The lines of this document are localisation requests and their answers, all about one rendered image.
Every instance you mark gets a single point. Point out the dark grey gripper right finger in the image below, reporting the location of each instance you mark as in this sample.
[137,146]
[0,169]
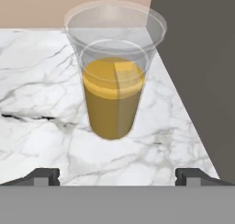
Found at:
[191,176]

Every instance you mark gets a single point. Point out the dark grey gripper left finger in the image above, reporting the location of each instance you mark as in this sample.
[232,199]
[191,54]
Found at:
[42,176]

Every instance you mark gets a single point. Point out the clear pitcher with orange juice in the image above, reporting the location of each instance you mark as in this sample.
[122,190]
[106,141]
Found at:
[113,90]

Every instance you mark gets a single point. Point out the dark grey fridge side panel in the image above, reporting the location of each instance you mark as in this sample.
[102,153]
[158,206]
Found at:
[202,65]

